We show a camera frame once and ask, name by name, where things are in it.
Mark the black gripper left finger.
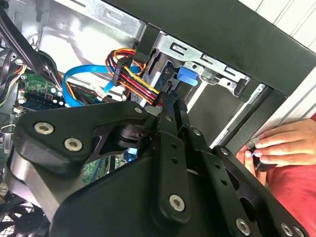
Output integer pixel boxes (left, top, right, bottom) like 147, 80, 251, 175
8, 91, 193, 226

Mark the person's right hand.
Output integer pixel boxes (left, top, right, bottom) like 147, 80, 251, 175
253, 118, 316, 169

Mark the hard disk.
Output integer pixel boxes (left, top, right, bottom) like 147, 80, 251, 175
158, 60, 199, 93

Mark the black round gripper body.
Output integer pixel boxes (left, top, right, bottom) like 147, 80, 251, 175
49, 149, 247, 237

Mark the coloured power wire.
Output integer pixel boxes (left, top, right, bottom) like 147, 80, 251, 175
105, 48, 165, 106

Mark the person's left hand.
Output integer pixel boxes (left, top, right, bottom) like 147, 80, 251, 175
236, 145, 268, 186

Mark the round black tool blue ring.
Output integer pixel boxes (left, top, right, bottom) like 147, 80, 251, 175
246, 137, 276, 173

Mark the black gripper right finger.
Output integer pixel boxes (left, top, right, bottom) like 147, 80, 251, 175
175, 95, 310, 237

